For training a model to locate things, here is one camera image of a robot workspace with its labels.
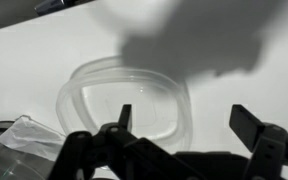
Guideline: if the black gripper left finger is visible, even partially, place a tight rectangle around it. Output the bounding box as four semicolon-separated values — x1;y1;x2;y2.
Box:
47;104;202;180

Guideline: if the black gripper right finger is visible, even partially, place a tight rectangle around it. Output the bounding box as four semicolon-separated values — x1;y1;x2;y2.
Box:
229;104;288;180

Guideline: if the clear plastic container bowl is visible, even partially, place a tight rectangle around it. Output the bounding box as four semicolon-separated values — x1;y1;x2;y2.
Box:
55;54;194;155

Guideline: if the crumpled white paper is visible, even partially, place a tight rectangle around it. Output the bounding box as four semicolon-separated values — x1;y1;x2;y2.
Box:
0;114;67;163

